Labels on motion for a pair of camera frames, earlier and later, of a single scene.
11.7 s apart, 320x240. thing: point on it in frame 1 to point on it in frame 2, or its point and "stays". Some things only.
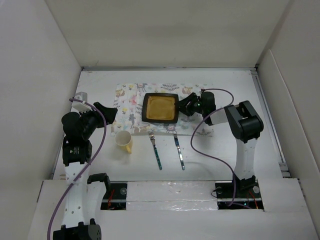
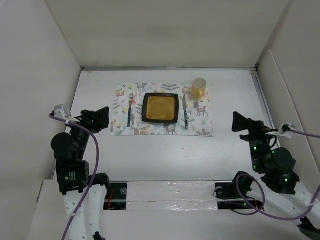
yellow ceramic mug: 123,139 to 198,87
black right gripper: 186,109 to 255,127
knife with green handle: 177,145 to 185,109
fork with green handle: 153,139 to 130,98
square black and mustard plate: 162,108 stays
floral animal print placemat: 128,100 stays
